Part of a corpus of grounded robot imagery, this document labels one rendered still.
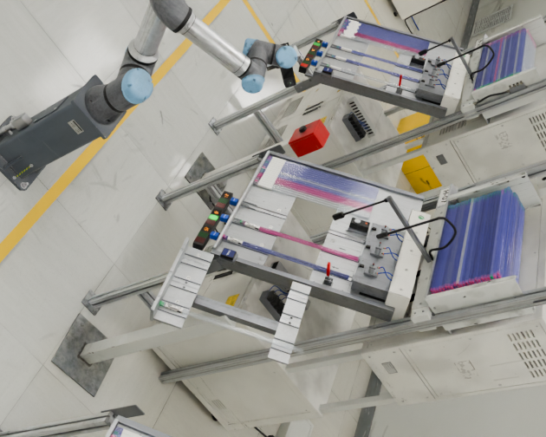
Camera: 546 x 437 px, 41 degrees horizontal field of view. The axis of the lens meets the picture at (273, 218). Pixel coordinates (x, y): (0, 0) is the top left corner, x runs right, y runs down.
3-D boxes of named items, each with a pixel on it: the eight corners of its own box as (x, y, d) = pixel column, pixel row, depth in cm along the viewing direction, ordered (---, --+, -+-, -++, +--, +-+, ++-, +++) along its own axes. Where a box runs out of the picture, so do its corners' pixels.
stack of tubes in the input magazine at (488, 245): (428, 291, 255) (502, 274, 240) (448, 205, 292) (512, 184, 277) (445, 316, 260) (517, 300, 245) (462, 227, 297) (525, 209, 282)
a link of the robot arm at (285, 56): (276, 42, 252) (300, 48, 253) (275, 43, 263) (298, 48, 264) (271, 65, 253) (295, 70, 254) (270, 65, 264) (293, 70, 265)
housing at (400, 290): (380, 316, 268) (388, 291, 259) (403, 233, 304) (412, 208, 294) (400, 323, 267) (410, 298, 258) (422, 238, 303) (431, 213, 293)
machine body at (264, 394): (134, 342, 326) (238, 315, 291) (194, 243, 376) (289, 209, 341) (217, 432, 351) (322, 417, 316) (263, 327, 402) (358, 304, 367)
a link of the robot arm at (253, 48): (242, 53, 250) (273, 61, 251) (246, 31, 256) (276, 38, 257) (238, 69, 256) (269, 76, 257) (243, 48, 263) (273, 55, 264)
